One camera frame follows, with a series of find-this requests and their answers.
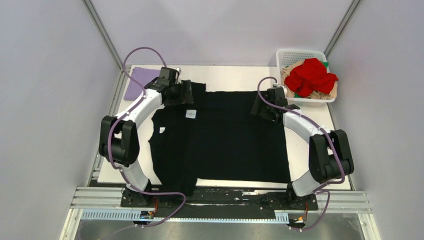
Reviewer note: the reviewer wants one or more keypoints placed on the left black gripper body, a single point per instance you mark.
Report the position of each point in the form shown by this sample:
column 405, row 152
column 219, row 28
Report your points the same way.
column 175, row 97

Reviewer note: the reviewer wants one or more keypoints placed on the aluminium frame rail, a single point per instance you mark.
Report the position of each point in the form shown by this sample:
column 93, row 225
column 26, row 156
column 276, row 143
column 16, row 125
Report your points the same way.
column 97, row 198

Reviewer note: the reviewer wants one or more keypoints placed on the red t shirt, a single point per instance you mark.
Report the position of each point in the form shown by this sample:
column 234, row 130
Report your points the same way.
column 311, row 78

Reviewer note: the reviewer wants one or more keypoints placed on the black t shirt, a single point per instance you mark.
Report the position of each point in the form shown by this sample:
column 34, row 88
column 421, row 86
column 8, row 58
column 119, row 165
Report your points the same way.
column 216, row 138

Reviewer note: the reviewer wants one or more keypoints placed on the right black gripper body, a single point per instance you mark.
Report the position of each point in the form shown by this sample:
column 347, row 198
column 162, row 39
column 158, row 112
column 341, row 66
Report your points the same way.
column 266, row 111

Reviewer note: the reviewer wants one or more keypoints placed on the left aluminium corner post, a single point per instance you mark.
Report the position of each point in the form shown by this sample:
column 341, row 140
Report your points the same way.
column 94, row 15

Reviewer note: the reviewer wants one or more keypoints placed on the beige t shirt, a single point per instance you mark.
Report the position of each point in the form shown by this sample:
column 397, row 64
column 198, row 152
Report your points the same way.
column 319, row 94

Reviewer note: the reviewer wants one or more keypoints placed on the aluminium corner post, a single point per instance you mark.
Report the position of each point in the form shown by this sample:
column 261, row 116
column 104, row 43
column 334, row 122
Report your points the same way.
column 348, row 15
column 94, row 15

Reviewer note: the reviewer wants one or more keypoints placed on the folded purple t shirt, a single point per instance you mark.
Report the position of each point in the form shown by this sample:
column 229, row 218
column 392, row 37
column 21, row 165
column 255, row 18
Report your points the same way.
column 143, row 76

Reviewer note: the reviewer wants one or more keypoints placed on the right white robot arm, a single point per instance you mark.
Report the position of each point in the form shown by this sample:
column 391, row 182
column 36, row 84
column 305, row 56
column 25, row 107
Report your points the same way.
column 330, row 158

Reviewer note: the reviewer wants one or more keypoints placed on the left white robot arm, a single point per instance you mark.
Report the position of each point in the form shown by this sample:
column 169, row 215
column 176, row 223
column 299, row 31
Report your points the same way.
column 119, row 140

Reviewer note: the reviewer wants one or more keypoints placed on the right aluminium corner post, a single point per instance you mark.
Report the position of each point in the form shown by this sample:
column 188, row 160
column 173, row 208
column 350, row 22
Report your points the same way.
column 348, row 15

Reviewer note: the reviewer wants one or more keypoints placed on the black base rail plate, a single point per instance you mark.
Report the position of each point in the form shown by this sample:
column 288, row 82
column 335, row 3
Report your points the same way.
column 220, row 203

